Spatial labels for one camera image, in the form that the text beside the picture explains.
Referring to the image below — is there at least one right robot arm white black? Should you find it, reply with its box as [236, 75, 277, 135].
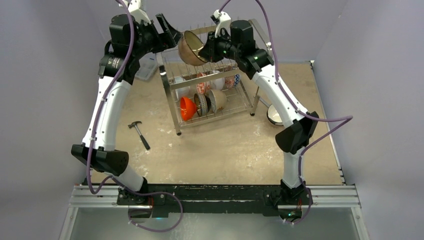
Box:
[199, 19, 318, 204]

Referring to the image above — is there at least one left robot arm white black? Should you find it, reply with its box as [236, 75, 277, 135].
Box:
[71, 13, 182, 205]

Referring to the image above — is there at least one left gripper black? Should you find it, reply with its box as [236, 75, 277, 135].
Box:
[132, 14, 183, 60]

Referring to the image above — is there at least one beige bowl brown rim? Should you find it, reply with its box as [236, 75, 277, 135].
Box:
[178, 30, 208, 67]

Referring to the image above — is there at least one purple cable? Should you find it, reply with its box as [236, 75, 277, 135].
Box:
[86, 0, 184, 233]
[218, 0, 354, 226]

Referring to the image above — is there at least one beige bowl dark patterned outside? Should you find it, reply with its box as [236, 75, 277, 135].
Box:
[193, 93, 211, 117]

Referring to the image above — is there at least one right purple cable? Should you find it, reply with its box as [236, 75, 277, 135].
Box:
[218, 0, 354, 226]

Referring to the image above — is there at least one white bowl brown outside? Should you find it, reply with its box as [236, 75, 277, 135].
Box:
[206, 89, 227, 114]

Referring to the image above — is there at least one white bowl teal outside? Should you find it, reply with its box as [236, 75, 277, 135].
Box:
[266, 104, 284, 127]

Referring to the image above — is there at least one orange diamond pattern bowl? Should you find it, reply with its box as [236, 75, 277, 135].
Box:
[224, 74, 241, 89]

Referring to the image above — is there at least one stainless steel dish rack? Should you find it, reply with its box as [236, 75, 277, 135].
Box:
[156, 18, 274, 136]

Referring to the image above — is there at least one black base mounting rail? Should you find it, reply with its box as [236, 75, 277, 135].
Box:
[68, 183, 361, 220]

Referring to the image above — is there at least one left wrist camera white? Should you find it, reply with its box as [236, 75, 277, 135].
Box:
[127, 0, 152, 26]

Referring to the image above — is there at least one orange white floral bowl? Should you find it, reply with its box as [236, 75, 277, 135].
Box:
[196, 72, 211, 94]

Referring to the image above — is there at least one black hammer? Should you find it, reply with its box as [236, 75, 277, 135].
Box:
[128, 121, 151, 151]

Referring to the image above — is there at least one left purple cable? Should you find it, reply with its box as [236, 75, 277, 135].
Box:
[86, 0, 184, 233]

